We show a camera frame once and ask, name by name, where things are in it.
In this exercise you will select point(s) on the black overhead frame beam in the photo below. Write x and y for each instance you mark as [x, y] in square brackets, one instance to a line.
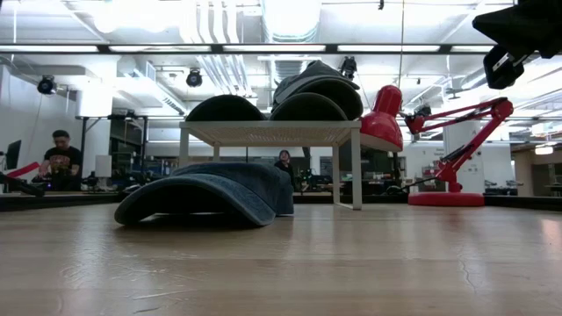
[103, 48]

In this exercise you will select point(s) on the round ventilation duct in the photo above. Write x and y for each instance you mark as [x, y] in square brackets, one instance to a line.
[290, 22]

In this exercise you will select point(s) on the white box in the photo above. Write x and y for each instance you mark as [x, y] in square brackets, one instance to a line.
[103, 167]

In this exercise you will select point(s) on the black ceiling spot fixture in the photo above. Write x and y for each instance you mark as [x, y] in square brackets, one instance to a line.
[194, 79]
[46, 85]

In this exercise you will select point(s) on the black computer monitor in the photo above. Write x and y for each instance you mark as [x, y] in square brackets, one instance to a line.
[13, 154]

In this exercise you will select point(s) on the red desk lamp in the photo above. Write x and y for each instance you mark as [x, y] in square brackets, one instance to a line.
[382, 127]

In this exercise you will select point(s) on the black overhead camera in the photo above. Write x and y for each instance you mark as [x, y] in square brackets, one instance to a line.
[348, 68]

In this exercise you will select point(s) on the black table edge rail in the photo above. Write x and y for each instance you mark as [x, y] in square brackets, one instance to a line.
[66, 202]

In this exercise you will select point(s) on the white perforated metal shelf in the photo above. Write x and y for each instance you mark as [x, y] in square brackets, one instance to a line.
[272, 133]

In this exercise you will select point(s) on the dark blue denim cap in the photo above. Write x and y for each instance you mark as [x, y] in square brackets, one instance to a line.
[246, 184]

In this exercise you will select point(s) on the thin black upright post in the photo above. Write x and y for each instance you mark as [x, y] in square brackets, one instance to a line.
[83, 145]

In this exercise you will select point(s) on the black background robot arm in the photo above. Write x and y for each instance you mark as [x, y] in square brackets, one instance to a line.
[26, 188]
[316, 180]

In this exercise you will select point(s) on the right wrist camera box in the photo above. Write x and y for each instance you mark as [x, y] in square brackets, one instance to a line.
[500, 72]

